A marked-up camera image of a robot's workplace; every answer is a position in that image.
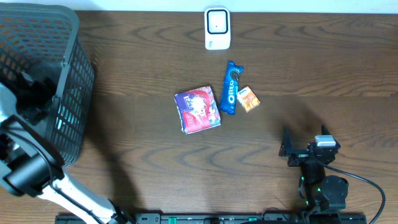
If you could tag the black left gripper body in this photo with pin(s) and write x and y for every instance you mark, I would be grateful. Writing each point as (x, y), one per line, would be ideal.
(28, 101)

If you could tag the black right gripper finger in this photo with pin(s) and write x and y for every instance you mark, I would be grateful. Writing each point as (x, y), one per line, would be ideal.
(286, 147)
(325, 130)

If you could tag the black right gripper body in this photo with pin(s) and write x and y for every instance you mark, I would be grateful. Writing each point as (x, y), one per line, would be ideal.
(299, 157)

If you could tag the teal snack packet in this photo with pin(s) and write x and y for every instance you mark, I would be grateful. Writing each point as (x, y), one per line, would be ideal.
(66, 115)

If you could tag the orange Kleenex tissue pack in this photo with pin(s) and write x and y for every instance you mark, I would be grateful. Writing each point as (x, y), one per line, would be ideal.
(247, 99)

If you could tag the blue Oreo cookie pack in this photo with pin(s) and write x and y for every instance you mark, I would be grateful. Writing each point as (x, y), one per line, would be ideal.
(230, 88)

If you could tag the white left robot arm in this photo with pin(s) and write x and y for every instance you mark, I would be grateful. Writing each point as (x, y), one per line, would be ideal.
(30, 165)

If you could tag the grey plastic mesh basket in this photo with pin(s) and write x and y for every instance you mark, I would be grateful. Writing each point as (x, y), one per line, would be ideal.
(42, 41)

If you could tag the red purple tissue pack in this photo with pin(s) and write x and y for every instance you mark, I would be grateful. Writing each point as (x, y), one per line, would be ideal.
(197, 110)

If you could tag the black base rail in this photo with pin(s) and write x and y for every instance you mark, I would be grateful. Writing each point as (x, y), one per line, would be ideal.
(272, 217)

